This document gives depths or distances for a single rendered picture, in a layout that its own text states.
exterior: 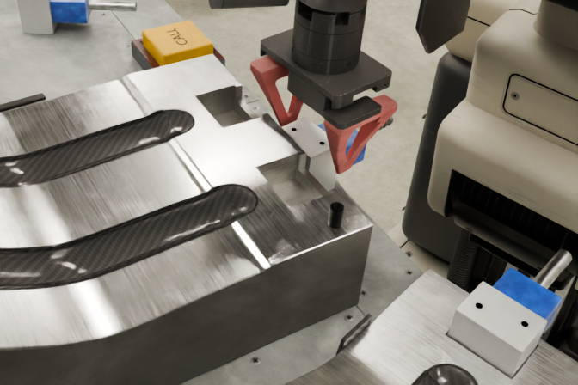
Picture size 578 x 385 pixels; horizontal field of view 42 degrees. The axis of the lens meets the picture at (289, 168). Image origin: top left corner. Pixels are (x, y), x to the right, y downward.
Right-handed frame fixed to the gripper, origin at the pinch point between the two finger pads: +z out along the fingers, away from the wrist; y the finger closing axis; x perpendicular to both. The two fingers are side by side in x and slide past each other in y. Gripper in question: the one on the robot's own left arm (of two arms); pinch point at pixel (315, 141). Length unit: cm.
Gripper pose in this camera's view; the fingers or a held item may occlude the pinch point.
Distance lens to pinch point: 69.6
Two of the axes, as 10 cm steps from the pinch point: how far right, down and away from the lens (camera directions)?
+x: 7.7, -3.7, 5.2
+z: -0.7, 7.6, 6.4
